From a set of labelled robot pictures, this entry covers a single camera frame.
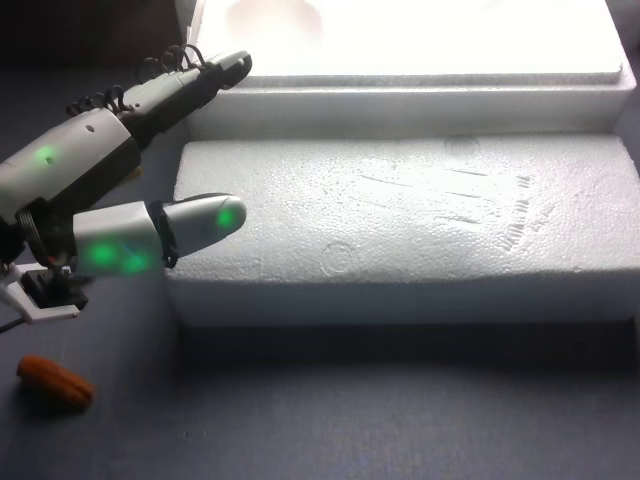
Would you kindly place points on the grey table cloth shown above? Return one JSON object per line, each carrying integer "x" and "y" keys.
{"x": 350, "y": 425}

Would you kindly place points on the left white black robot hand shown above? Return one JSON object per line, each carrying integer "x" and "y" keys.
{"x": 75, "y": 145}

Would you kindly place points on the white styrofoam block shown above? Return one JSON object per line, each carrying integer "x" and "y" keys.
{"x": 400, "y": 225}

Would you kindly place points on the orange toy bread roll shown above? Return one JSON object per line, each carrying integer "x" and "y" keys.
{"x": 55, "y": 384}

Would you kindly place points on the styrofoam tray with hollows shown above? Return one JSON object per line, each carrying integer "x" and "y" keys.
{"x": 400, "y": 105}

